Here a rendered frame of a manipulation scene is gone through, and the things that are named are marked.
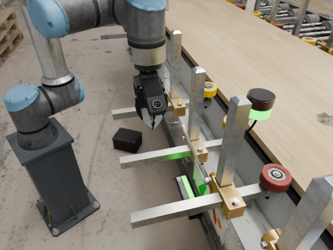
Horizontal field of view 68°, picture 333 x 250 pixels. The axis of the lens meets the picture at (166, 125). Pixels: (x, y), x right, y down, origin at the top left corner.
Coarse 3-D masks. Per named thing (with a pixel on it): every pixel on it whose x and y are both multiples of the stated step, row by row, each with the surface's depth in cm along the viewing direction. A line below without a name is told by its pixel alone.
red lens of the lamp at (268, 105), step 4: (248, 92) 55; (272, 92) 55; (248, 96) 54; (252, 100) 53; (256, 100) 53; (272, 100) 53; (252, 104) 54; (256, 104) 53; (260, 104) 53; (264, 104) 52; (268, 104) 53; (272, 104) 53; (252, 108) 54; (256, 108) 54; (260, 108) 53; (264, 108) 53; (268, 108) 53
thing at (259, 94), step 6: (252, 90) 56; (258, 90) 56; (264, 90) 56; (252, 96) 54; (258, 96) 54; (264, 96) 54; (270, 96) 54; (246, 126) 57; (252, 126) 60; (246, 132) 61
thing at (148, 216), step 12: (240, 192) 69; (252, 192) 69; (264, 192) 70; (168, 204) 66; (180, 204) 66; (192, 204) 66; (204, 204) 66; (216, 204) 67; (132, 216) 63; (144, 216) 63; (156, 216) 63; (168, 216) 65; (180, 216) 66; (132, 228) 64
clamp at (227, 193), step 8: (216, 184) 70; (232, 184) 70; (216, 192) 71; (224, 192) 68; (232, 192) 68; (224, 200) 66; (240, 200) 66; (224, 208) 67; (232, 208) 64; (240, 208) 65; (224, 216) 67; (232, 216) 66; (240, 216) 67
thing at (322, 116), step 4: (324, 112) 89; (320, 116) 89; (324, 116) 89; (328, 116) 88; (332, 116) 87; (320, 120) 87; (324, 120) 86; (328, 120) 86; (332, 120) 87; (332, 124) 86
